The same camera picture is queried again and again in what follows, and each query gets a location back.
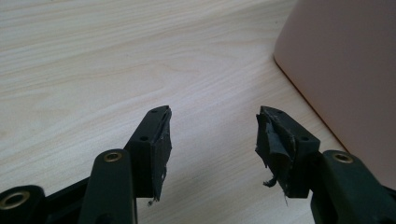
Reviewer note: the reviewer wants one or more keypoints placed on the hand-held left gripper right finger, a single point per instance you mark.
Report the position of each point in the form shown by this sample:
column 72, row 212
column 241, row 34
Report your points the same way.
column 289, row 155

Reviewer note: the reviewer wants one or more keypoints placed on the pink storage box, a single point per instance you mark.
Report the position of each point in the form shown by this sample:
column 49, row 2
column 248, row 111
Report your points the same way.
column 342, row 77

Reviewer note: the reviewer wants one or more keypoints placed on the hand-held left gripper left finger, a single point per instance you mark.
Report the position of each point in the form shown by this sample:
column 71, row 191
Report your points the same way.
column 149, row 155

